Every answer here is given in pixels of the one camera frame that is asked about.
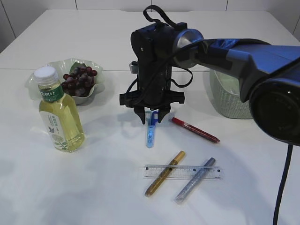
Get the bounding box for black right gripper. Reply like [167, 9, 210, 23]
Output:
[119, 22, 188, 125]

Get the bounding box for blue scissors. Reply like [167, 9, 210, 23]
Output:
[145, 111, 158, 148]

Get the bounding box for purple grape bunch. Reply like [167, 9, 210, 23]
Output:
[60, 62, 98, 98]

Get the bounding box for green tea bottle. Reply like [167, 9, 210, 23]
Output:
[34, 66, 85, 153]

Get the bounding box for blue black right robot arm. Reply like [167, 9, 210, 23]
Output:
[120, 22, 300, 145]

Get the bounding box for red glitter pen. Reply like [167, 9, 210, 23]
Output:
[171, 117, 220, 143]

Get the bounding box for gold glitter pen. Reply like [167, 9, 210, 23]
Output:
[144, 151, 186, 197]

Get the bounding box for clear plastic ruler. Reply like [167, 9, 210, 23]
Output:
[142, 165, 224, 180]

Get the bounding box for green plastic basket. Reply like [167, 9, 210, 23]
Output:
[210, 69, 252, 120]

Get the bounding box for silver glitter pen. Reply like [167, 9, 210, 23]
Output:
[174, 157, 216, 204]

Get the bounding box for pale green wavy plate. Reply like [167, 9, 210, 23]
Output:
[25, 58, 106, 105]

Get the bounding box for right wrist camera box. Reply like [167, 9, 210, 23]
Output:
[129, 60, 139, 74]

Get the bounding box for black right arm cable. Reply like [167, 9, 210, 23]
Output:
[273, 143, 295, 225]

